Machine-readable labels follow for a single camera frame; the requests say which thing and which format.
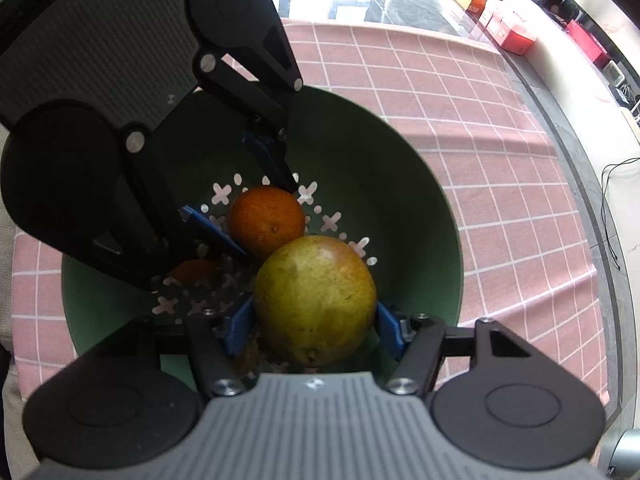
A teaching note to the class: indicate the grey metal cylinder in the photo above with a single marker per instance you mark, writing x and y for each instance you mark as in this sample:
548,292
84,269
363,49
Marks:
624,452

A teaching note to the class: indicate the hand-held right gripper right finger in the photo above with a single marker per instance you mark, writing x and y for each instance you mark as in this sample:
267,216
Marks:
391,332

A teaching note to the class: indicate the small red and white box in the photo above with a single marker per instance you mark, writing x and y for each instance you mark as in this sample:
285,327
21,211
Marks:
492,19

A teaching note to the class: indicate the green colander bowl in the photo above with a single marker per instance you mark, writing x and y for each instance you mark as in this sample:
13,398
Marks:
375,185

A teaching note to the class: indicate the pink checked tablecloth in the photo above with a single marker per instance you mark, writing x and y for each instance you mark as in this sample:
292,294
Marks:
475,170

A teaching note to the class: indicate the orange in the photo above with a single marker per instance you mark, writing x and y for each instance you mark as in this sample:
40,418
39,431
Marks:
267,222

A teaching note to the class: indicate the white small device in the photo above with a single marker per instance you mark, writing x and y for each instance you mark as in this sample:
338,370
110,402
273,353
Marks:
614,73

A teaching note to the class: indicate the large red and white box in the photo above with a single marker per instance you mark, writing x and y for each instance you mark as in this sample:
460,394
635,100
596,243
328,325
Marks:
515,35

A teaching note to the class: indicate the yellow-green pear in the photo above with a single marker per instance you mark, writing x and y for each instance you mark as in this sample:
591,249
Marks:
315,300

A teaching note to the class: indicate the orange box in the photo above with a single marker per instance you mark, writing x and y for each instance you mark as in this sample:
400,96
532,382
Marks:
476,6

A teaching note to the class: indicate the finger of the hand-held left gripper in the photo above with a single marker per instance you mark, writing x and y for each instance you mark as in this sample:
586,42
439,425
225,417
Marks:
215,232
267,155

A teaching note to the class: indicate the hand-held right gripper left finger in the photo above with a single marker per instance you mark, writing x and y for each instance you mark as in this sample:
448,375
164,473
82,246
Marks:
239,327

